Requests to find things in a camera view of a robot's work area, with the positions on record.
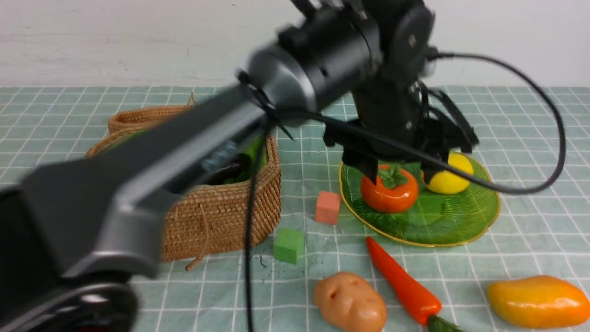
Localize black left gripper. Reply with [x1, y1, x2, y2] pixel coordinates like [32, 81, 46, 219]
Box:
[342, 78, 480, 185]

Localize orange persimmon green calyx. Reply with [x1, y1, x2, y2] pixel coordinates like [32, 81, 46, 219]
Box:
[360, 164, 419, 214]

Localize yellow lemon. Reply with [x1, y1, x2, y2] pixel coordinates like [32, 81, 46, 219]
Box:
[420, 153, 474, 194]

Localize brown potato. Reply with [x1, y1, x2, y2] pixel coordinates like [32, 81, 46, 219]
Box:
[313, 272, 387, 332]

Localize dark purple eggplant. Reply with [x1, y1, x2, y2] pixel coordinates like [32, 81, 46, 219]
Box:
[205, 153, 252, 185]

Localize yellow orange mango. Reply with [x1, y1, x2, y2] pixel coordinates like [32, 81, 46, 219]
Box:
[487, 275, 590, 329]

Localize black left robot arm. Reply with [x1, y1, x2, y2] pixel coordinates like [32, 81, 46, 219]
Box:
[1, 0, 439, 332]

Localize green glass leaf plate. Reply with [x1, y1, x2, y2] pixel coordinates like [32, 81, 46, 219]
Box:
[339, 163, 501, 247]

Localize orange foam cube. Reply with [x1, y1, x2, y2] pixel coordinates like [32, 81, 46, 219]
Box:
[315, 191, 341, 225]

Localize green checkered tablecloth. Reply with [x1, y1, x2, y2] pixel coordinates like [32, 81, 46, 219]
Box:
[0, 86, 590, 332]

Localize green foam cube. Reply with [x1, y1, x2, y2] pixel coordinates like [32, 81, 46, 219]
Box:
[273, 228, 304, 265]

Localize orange carrot green top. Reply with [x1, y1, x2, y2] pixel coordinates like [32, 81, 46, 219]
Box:
[366, 236, 463, 332]

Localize woven wicker basket green lining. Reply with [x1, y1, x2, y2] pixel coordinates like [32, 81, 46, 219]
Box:
[85, 129, 282, 263]

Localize woven wicker basket lid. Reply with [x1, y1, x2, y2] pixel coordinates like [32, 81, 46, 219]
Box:
[107, 93, 197, 134]

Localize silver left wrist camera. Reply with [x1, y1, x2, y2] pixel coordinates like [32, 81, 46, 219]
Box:
[419, 46, 438, 78]

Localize black camera cable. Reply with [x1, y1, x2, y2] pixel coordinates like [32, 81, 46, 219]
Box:
[243, 51, 566, 332]

